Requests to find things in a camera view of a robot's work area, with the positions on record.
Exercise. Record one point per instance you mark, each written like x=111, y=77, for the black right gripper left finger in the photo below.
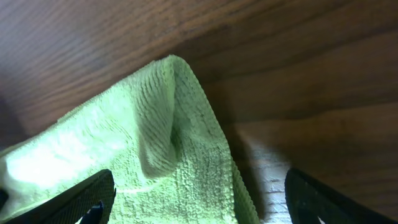
x=90, y=201

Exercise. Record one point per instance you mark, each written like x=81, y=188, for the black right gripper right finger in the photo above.
x=311, y=201

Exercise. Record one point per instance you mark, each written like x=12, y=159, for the green microfiber cloth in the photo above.
x=157, y=133

